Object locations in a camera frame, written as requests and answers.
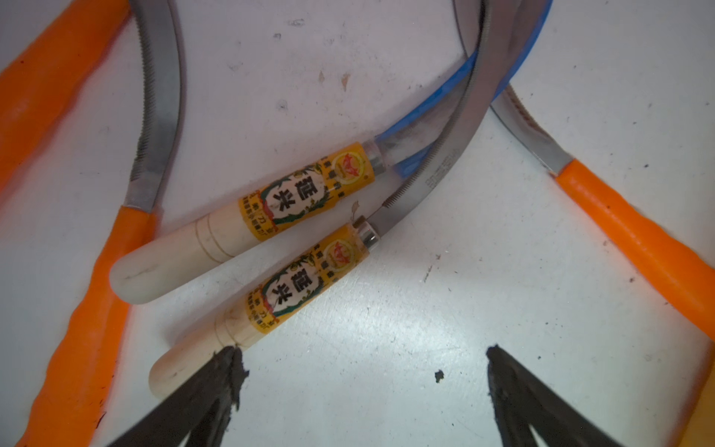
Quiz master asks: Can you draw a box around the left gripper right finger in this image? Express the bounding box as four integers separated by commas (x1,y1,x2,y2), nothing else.
486,346,619,447

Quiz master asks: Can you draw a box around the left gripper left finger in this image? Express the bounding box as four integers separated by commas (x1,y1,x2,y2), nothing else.
112,346,249,446

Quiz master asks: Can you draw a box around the yellow plastic tray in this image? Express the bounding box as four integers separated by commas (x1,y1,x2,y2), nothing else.
678,366,715,447

